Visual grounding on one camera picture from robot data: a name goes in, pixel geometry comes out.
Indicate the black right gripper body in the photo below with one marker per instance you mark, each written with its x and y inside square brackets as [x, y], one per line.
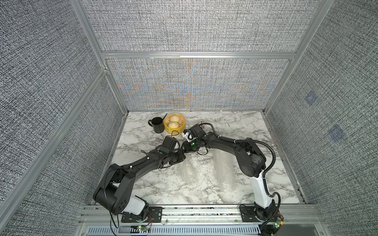
[191, 146]

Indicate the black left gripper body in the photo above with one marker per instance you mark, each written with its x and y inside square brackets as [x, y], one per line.
[175, 157]

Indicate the small white ribbed vase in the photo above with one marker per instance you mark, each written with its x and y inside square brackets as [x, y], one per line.
[188, 173]

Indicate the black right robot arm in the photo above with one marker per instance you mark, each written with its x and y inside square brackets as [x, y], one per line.
[255, 158]

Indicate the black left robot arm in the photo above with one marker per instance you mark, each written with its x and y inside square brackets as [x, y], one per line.
[114, 191]

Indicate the steamed bun front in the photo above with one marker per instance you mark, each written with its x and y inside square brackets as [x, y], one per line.
[173, 125]

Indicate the steamed bun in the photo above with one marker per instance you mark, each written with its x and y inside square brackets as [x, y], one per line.
[173, 125]
[174, 118]

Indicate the yellow bamboo steamer basket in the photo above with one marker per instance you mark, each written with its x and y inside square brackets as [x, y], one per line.
[177, 131]

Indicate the steamed bun back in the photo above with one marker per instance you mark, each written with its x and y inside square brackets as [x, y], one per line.
[174, 118]

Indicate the black mug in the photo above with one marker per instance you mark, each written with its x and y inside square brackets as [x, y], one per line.
[157, 124]

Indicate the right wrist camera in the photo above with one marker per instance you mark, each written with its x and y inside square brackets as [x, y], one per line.
[188, 135]

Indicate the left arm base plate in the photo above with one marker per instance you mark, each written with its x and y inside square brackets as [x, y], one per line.
[150, 214]

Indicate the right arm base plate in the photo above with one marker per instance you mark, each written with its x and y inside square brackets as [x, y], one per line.
[249, 214]

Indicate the aluminium front rail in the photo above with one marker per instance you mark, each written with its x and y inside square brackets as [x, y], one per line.
[208, 214]

